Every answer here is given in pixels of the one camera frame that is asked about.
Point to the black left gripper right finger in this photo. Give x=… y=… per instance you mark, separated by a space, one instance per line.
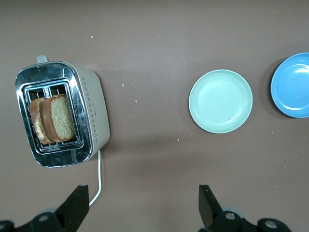
x=210 y=212

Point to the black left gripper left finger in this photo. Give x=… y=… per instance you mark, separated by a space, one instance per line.
x=70 y=212

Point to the brown bread slice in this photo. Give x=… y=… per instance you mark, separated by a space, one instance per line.
x=35 y=116
x=62 y=116

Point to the light green plate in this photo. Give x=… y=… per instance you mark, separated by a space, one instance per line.
x=220 y=101

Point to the blue plate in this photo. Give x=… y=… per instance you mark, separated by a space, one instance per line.
x=292 y=87

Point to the beige chrome toaster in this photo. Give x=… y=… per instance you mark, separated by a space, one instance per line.
x=96 y=101

